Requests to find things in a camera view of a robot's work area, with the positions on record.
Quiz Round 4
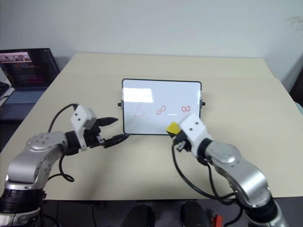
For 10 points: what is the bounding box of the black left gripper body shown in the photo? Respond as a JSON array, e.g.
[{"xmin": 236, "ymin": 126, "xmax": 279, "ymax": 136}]
[{"xmin": 82, "ymin": 119, "xmax": 107, "ymax": 149}]

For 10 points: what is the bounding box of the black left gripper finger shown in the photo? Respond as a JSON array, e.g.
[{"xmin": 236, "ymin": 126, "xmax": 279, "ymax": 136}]
[
  {"xmin": 102, "ymin": 133, "xmax": 131, "ymax": 149},
  {"xmin": 96, "ymin": 117, "xmax": 119, "ymax": 128}
]

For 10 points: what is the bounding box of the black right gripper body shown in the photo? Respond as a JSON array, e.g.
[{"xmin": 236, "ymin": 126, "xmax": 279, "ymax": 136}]
[{"xmin": 170, "ymin": 131, "xmax": 191, "ymax": 152}]

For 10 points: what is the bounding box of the yellow whiteboard eraser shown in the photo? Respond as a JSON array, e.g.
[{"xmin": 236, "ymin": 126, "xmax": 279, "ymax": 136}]
[{"xmin": 166, "ymin": 122, "xmax": 181, "ymax": 136}]

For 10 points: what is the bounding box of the small black-framed whiteboard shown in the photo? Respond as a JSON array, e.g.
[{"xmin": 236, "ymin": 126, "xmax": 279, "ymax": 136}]
[{"xmin": 117, "ymin": 79, "xmax": 205, "ymax": 136}]

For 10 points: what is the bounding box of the dark rounded right foot shape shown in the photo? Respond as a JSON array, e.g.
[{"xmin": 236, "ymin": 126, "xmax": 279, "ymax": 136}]
[{"xmin": 180, "ymin": 200, "xmax": 210, "ymax": 227}]

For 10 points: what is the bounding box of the dark rounded foot shape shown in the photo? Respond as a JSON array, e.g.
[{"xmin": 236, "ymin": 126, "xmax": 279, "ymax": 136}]
[
  {"xmin": 123, "ymin": 203, "xmax": 156, "ymax": 227},
  {"xmin": 180, "ymin": 200, "xmax": 210, "ymax": 227}
]

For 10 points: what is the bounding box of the dark rounded left foot shape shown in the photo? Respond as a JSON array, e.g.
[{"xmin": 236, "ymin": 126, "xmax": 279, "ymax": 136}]
[{"xmin": 123, "ymin": 203, "xmax": 156, "ymax": 227}]

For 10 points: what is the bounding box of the red clip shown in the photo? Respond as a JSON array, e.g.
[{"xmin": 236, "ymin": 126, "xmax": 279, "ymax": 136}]
[{"xmin": 208, "ymin": 214, "xmax": 223, "ymax": 227}]

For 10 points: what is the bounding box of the open laptop computer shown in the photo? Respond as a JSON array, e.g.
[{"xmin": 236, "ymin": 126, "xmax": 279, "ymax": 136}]
[{"xmin": 0, "ymin": 48, "xmax": 60, "ymax": 121}]

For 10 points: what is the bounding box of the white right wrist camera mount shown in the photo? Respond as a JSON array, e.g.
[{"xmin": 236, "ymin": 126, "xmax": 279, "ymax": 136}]
[{"xmin": 178, "ymin": 113, "xmax": 212, "ymax": 157}]

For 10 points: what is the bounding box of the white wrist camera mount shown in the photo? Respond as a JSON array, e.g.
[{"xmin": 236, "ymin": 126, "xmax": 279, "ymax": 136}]
[
  {"xmin": 178, "ymin": 113, "xmax": 212, "ymax": 157},
  {"xmin": 70, "ymin": 105, "xmax": 98, "ymax": 152}
]

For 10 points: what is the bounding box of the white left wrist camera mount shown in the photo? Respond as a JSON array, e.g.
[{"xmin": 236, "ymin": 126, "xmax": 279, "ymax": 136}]
[{"xmin": 70, "ymin": 105, "xmax": 98, "ymax": 152}]

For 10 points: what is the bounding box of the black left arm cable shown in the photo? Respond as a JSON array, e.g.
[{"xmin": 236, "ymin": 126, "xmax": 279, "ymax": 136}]
[{"xmin": 48, "ymin": 103, "xmax": 80, "ymax": 183}]

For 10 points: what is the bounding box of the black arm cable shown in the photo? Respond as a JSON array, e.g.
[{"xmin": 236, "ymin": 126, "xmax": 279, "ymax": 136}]
[
  {"xmin": 48, "ymin": 103, "xmax": 80, "ymax": 183},
  {"xmin": 171, "ymin": 139, "xmax": 237, "ymax": 205}
]

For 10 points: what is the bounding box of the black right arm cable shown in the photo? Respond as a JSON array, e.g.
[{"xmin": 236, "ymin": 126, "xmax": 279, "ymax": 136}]
[{"xmin": 171, "ymin": 139, "xmax": 237, "ymax": 205}]

